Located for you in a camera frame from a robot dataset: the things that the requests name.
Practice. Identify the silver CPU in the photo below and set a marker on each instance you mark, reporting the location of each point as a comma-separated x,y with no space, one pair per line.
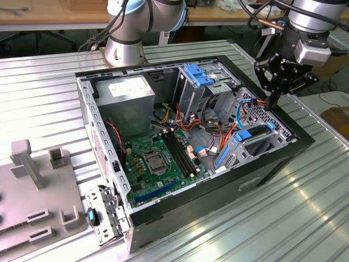
155,163

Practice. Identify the grey slot bracket retainer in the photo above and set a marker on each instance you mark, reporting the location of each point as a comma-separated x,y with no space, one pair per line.
94,196

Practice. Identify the black office chair base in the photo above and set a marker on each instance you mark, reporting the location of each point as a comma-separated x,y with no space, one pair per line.
58,36

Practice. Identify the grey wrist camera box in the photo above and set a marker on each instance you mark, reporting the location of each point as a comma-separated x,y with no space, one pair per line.
312,53

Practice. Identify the grey parts rack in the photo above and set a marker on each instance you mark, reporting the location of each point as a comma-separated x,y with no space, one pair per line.
41,191

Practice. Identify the black open PC case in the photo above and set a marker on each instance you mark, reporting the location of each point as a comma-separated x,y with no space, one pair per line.
212,193

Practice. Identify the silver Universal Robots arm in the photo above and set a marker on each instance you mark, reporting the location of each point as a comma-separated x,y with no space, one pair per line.
122,52

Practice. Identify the metal CPU socket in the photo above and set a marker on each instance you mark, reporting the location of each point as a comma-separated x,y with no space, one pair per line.
144,159

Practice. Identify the hard disk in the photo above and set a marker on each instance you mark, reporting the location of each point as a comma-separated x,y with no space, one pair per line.
242,135

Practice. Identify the white paper label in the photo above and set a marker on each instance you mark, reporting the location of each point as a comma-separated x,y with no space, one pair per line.
221,169

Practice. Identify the grey metal disk bay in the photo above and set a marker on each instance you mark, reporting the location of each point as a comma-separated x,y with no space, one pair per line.
256,114

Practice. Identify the black case fan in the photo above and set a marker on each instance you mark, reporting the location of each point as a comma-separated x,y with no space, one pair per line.
118,147

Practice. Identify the wooden desk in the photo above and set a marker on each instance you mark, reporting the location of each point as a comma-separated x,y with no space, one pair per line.
218,16
54,13

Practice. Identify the grey power supply unit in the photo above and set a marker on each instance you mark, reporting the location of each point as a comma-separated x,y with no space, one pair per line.
128,114

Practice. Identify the brown cardboard box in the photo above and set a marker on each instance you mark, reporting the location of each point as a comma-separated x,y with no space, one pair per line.
338,120

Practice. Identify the black blue retainer latch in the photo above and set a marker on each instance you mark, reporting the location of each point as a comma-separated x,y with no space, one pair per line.
92,217

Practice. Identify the black RAM slot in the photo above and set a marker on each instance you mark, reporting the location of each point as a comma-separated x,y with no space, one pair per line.
174,155
184,152
177,154
181,153

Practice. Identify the blue plastic drive latch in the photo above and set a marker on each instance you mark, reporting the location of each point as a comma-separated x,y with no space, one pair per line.
203,80

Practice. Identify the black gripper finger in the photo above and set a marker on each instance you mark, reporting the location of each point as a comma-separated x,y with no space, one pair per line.
302,80
264,73

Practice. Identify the aluminium frame table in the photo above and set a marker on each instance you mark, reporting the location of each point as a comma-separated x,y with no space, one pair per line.
340,36

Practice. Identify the blue expansion slot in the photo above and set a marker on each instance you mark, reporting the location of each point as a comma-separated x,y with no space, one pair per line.
155,192

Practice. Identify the small white box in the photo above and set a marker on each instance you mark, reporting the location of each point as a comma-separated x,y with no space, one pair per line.
253,9

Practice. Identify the green motherboard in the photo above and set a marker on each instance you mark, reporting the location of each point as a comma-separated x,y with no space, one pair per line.
163,187

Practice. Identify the grey metal drive cage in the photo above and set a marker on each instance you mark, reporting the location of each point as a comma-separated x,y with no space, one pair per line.
188,95

